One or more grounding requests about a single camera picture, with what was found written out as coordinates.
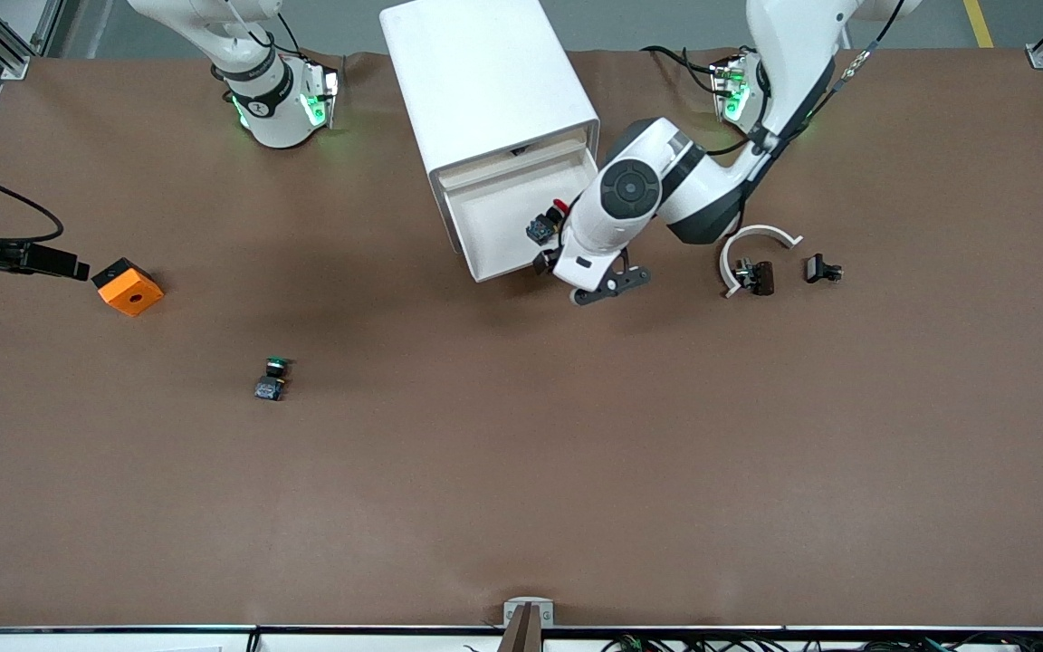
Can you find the red push button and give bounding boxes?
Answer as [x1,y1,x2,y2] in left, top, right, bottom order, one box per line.
[526,199,570,244]

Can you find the green push button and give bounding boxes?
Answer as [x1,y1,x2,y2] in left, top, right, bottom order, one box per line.
[254,357,292,403]

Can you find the orange block with hole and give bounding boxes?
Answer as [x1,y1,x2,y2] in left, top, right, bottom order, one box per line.
[91,257,165,318]

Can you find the white curved plastic clamp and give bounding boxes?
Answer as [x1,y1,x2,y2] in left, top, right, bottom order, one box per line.
[719,224,805,300]

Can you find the brown table cover sheet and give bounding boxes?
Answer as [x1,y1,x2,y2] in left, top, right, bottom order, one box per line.
[0,47,1043,628]

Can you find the brown wooden bar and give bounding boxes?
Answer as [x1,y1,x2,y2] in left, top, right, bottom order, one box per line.
[500,605,542,652]

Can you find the yellow floor tape line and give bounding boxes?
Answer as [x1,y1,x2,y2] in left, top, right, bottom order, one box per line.
[963,0,995,48]

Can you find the black base cable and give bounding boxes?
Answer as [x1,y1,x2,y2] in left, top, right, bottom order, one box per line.
[642,44,723,97]

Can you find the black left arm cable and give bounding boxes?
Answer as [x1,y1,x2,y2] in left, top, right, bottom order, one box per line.
[793,0,907,128]

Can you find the grey metal table bracket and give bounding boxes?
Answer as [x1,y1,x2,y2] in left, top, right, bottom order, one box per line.
[503,598,555,628]

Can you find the white table edge rail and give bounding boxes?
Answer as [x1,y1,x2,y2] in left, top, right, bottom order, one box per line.
[0,625,1043,652]

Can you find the black floor cables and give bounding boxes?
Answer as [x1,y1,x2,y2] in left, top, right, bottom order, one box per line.
[601,634,1043,652]

